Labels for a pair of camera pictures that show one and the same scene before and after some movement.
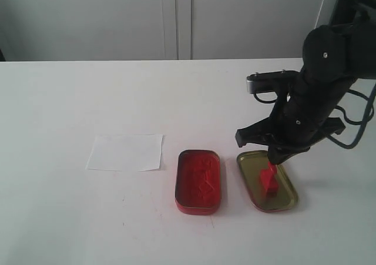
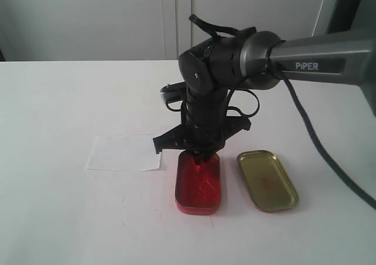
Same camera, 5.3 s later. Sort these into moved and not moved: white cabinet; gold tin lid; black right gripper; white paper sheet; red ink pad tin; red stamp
Moved: black right gripper; red stamp
Not moved: white cabinet; red ink pad tin; gold tin lid; white paper sheet
